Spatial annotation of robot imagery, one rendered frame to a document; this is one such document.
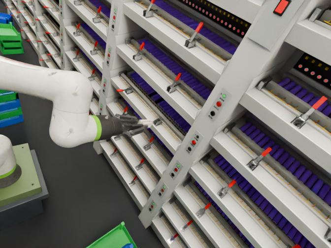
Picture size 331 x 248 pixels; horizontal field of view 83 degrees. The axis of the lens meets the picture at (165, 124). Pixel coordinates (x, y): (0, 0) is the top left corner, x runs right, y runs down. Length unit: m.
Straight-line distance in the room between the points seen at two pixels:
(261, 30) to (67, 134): 0.61
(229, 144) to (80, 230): 1.07
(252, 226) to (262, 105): 0.46
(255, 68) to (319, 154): 0.28
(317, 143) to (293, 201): 0.21
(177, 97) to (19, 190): 0.88
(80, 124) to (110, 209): 0.96
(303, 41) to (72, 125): 0.64
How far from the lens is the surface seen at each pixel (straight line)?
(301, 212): 0.73
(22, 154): 1.33
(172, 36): 0.80
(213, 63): 0.69
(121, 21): 1.07
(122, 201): 1.51
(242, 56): 0.62
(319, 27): 0.61
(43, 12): 2.46
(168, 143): 0.89
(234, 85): 0.63
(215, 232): 1.00
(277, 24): 0.59
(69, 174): 1.59
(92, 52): 1.38
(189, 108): 0.77
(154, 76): 0.89
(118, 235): 1.43
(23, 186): 1.20
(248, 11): 0.63
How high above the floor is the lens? 1.36
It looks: 39 degrees down
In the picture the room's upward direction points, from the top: 25 degrees clockwise
